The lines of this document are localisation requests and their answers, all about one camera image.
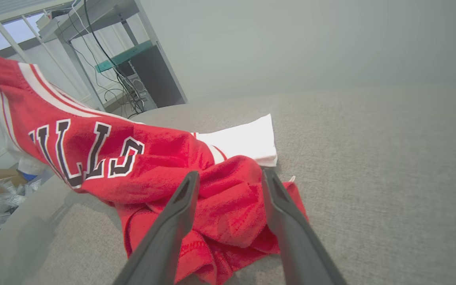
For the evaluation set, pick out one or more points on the white window frame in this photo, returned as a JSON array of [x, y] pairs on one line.
[[14, 18]]

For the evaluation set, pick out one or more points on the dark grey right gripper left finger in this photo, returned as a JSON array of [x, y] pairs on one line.
[[164, 237]]

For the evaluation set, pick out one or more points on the red jersey with white sleeves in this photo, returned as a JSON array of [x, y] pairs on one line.
[[152, 170]]

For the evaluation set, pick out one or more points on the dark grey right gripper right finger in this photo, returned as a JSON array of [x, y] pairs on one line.
[[295, 241]]

